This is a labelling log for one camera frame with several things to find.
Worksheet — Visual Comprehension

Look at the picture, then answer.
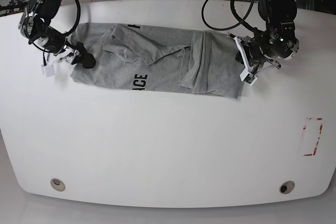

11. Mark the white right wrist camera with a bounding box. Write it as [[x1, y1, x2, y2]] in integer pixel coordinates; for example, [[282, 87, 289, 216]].
[[41, 52, 58, 77]]

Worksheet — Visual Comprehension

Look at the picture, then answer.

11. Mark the grey T-shirt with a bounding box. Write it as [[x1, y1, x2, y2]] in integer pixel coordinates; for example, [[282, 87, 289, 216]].
[[71, 23, 243, 99]]

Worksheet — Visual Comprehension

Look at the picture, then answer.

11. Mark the right table grommet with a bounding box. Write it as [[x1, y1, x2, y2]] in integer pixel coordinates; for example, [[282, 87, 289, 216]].
[[279, 181, 295, 194]]

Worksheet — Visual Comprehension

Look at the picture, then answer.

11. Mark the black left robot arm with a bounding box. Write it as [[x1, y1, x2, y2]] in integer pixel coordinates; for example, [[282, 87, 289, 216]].
[[221, 0, 299, 84]]

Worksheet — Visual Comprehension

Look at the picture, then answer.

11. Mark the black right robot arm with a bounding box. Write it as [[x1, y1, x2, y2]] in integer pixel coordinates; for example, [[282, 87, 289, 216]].
[[18, 0, 96, 69]]

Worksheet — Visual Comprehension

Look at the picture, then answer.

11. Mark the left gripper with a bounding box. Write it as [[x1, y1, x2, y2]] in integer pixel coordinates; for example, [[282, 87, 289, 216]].
[[228, 33, 281, 76]]

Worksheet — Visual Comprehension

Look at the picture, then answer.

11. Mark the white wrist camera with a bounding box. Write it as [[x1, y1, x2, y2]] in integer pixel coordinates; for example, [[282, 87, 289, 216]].
[[240, 69, 258, 86], [41, 52, 58, 77]]

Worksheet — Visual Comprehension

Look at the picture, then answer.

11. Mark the table grommet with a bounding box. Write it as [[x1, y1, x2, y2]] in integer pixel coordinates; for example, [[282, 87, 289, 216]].
[[50, 178, 66, 191], [279, 181, 295, 194]]

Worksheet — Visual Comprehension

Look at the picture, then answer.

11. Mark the left table grommet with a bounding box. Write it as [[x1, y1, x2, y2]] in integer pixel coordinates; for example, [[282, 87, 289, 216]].
[[50, 178, 66, 191]]

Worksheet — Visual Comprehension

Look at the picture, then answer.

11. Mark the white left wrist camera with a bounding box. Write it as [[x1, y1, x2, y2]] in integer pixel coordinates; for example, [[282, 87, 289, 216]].
[[240, 69, 258, 86]]

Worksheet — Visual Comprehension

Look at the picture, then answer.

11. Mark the red tape rectangle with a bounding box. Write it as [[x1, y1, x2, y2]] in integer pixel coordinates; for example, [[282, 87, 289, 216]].
[[300, 118, 323, 157]]

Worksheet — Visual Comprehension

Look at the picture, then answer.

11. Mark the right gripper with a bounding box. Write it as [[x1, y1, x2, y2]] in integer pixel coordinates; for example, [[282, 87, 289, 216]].
[[52, 42, 96, 69]]

